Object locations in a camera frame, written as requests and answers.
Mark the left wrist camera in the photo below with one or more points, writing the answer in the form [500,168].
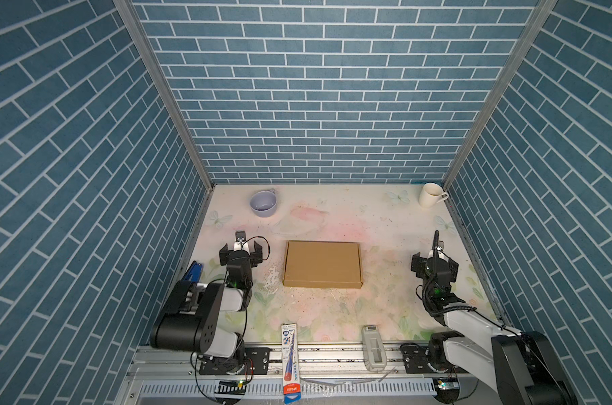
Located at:
[241,243]

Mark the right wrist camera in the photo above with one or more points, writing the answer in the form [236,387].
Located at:
[438,249]

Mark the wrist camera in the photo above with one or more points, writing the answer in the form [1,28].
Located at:
[438,249]
[241,243]

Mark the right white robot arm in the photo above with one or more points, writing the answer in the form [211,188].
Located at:
[522,367]

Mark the blue stapler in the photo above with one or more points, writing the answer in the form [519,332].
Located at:
[193,272]

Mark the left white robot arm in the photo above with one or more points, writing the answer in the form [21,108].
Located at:
[188,320]

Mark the brown cardboard box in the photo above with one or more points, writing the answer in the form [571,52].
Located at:
[323,265]

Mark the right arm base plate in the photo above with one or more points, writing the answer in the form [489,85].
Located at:
[415,359]

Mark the white ceramic mug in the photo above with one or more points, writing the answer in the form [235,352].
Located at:
[432,194]

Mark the aluminium front rail frame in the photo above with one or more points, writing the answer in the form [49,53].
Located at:
[326,370]

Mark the grey white remote device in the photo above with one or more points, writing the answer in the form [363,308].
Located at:
[373,349]

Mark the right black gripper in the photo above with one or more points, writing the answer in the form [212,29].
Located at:
[419,264]

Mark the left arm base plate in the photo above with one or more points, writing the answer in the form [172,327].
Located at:
[255,360]

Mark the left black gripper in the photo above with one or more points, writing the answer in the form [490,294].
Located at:
[254,256]

